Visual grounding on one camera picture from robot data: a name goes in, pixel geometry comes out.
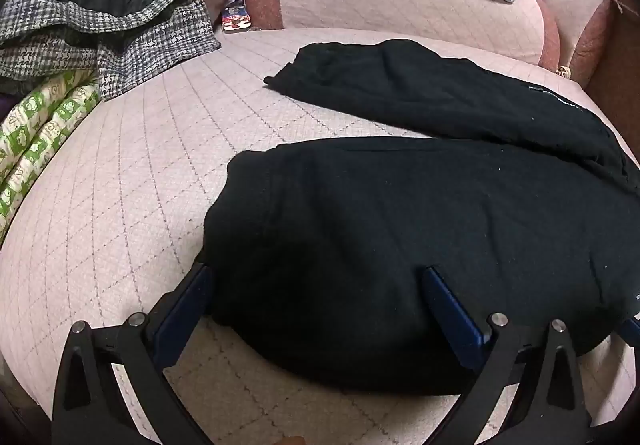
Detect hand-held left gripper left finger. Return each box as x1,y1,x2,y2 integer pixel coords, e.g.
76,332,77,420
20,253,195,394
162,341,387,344
50,261,217,445

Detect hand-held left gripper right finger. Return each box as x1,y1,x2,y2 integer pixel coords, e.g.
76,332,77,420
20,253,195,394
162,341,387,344
421,266,593,445

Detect black pants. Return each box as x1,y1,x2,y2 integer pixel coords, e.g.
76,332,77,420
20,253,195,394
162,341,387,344
197,39,640,398

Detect pink quilted bed sheet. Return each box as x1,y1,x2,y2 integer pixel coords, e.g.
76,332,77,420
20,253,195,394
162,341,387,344
0,28,640,445

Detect green printed cream blanket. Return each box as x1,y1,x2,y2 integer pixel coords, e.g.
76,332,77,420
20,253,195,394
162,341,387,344
0,68,103,246

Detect houndstooth coat with black lining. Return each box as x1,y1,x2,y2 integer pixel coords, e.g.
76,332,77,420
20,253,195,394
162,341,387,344
0,0,222,101

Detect colourful printed packet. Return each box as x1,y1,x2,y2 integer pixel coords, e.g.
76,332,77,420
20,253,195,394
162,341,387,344
221,0,251,33

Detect pink bolster cushion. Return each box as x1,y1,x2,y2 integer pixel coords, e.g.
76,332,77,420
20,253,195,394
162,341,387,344
245,0,561,73

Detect pink and brown cushion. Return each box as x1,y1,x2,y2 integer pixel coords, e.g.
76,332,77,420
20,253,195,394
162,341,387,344
540,0,618,86

